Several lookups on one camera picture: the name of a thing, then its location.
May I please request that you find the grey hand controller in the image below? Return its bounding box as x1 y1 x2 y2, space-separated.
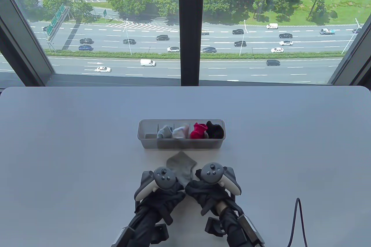
201 162 242 197
134 167 177 202

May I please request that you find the person's right hand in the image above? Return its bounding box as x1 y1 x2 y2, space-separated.
185 169 244 216

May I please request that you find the black right forearm module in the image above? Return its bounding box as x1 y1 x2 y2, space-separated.
238 215 265 247

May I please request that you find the clear plastic divided organizer box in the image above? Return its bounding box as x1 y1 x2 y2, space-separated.
138 119 226 149

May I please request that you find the black left forearm module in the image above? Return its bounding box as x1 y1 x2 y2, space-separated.
112 226 136 247

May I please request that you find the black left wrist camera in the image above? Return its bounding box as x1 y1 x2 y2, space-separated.
151 224 170 244

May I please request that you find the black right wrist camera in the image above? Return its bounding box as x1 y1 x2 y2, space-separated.
204 217 227 237

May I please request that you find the black sock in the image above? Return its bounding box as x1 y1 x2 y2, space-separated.
206 120 224 139
206 122 224 139

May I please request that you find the grey sock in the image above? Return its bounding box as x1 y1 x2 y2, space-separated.
166 151 197 188

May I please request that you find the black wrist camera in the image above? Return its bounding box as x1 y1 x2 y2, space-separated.
151 224 170 244
204 217 227 237

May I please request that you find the dark window frame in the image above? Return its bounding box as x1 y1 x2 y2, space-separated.
0 0 371 87

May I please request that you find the green road sign gantry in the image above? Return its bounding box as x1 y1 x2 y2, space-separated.
45 4 71 53

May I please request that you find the person's left hand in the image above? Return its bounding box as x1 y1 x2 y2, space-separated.
135 180 186 226

